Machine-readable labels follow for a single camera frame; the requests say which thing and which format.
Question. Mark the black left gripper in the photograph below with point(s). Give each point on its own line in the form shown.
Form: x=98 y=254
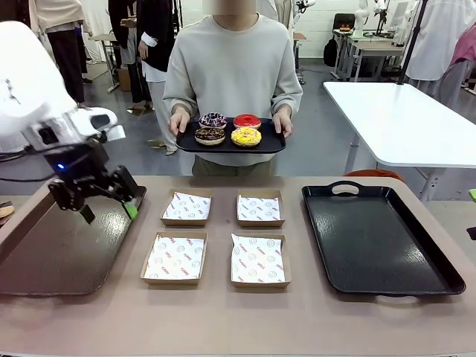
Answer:
x=76 y=167

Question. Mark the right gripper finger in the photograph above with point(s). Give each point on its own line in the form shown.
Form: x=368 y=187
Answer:
x=472 y=233
x=473 y=195

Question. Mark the white printed paper liner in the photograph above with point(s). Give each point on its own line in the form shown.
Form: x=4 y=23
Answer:
x=187 y=206
x=175 y=258
x=258 y=208
x=256 y=258

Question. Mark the brown paper food box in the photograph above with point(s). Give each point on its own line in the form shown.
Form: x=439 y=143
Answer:
x=260 y=224
x=184 y=222
x=260 y=284
x=173 y=280

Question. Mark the small black serving tray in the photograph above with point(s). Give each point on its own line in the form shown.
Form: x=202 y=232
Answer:
x=186 y=145

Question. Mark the chocolate glazed sprinkle donut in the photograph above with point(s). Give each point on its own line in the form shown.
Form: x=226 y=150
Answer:
x=202 y=135

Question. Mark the purple glazed sprinkle donut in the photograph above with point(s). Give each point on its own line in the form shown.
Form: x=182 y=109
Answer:
x=206 y=117

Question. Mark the yellow glazed sprinkle donut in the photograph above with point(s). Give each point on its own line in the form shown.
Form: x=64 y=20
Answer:
x=240 y=137

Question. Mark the red glazed donut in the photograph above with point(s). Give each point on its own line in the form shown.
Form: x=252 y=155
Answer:
x=240 y=119

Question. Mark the person's left forearm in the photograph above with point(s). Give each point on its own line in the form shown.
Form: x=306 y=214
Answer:
x=288 y=98

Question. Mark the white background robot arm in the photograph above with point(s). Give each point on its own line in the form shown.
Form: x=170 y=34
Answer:
x=360 y=16

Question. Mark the person's right forearm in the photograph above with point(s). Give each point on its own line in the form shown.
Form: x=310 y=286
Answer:
x=176 y=98

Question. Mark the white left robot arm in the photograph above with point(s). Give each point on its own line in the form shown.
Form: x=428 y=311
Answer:
x=29 y=93

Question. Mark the person's right hand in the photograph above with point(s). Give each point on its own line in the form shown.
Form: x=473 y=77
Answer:
x=179 y=122

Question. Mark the person's left hand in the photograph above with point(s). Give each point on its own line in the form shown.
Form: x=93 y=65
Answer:
x=283 y=124

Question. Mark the plain tan donut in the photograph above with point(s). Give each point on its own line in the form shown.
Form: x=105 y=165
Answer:
x=5 y=212

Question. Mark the large white table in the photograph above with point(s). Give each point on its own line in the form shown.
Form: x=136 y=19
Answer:
x=409 y=122

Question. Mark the orange round stool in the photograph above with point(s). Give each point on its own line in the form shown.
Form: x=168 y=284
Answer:
x=370 y=174

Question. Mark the cardboard box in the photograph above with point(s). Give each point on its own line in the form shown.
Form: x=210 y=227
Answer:
x=124 y=80

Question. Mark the figure beige top black trousers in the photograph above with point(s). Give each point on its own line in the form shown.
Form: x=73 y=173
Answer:
x=67 y=44

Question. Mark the pink garment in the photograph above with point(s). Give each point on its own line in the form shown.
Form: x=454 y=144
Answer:
x=466 y=44

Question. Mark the background desk wooden top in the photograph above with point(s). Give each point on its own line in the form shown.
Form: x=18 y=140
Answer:
x=104 y=37
x=299 y=36

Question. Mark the figure in white coat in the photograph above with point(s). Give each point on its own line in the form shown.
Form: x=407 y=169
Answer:
x=439 y=37

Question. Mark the black slanted pole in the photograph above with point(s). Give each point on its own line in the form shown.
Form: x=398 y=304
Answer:
x=411 y=44

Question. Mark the figure black jacket white trousers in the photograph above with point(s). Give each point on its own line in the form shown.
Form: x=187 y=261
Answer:
x=160 y=37

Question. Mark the figure in long black coat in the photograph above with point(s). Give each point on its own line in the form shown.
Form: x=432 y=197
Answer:
x=124 y=22

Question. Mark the grey background workbench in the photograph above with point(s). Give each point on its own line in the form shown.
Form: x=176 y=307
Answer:
x=375 y=44

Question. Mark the person in grey sweater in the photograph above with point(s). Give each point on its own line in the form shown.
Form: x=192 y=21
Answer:
x=232 y=67

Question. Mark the black backpack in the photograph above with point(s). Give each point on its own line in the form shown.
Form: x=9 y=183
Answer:
x=330 y=52

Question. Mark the black office chair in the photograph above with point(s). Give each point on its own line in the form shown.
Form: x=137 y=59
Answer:
x=344 y=24

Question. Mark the figure white blazer black trousers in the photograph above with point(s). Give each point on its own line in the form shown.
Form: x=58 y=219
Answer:
x=284 y=11

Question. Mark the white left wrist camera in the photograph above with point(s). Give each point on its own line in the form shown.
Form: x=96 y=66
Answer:
x=106 y=124

